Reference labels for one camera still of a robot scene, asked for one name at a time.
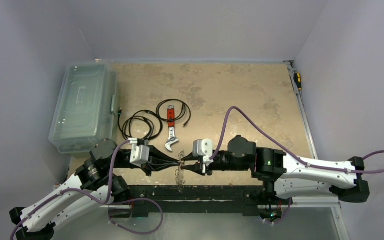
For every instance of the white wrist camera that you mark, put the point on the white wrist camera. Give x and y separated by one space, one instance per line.
140 152
203 148

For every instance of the yellow black screwdriver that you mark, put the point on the yellow black screwdriver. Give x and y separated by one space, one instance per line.
298 81

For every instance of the clear plastic storage box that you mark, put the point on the clear plastic storage box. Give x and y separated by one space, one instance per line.
86 109

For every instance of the red handled adjustable wrench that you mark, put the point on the red handled adjustable wrench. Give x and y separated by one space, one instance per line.
172 138

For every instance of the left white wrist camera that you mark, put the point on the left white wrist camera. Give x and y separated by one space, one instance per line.
140 152

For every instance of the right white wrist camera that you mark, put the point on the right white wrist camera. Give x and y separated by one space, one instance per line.
203 148

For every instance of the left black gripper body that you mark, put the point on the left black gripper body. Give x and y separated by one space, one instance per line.
145 166

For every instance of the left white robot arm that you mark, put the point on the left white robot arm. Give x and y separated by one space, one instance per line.
93 184

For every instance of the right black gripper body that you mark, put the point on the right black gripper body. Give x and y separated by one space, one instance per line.
219 163

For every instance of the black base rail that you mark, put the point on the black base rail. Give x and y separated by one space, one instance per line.
249 201

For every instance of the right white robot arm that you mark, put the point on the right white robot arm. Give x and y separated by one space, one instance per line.
282 176

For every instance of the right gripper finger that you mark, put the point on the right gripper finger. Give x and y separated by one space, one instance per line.
196 168
189 157

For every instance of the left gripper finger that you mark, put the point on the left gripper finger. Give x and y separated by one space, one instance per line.
161 157
156 167

